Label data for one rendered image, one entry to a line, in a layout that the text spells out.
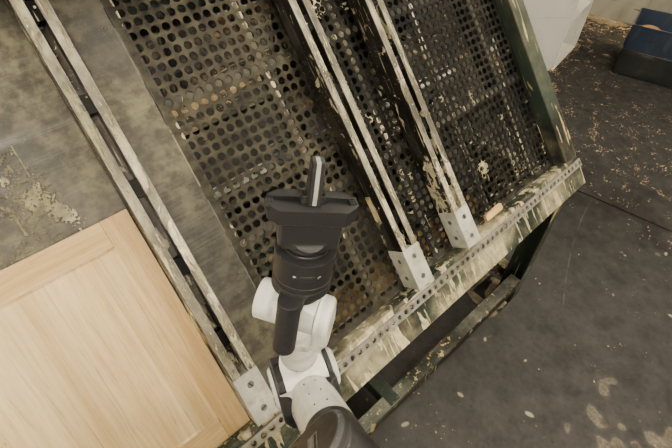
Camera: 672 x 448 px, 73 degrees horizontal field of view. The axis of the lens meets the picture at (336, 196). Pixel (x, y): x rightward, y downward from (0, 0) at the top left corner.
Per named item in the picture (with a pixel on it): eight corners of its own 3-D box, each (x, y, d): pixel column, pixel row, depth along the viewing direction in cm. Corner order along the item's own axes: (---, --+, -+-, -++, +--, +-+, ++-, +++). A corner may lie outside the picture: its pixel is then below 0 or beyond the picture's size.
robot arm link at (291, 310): (339, 258, 69) (329, 311, 75) (273, 240, 71) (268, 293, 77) (319, 309, 60) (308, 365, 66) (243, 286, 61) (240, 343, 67)
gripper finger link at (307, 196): (320, 165, 56) (313, 207, 59) (317, 153, 58) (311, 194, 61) (307, 165, 55) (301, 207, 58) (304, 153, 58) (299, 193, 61)
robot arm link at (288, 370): (316, 305, 82) (314, 343, 97) (261, 324, 79) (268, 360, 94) (337, 361, 76) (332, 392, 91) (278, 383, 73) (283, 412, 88)
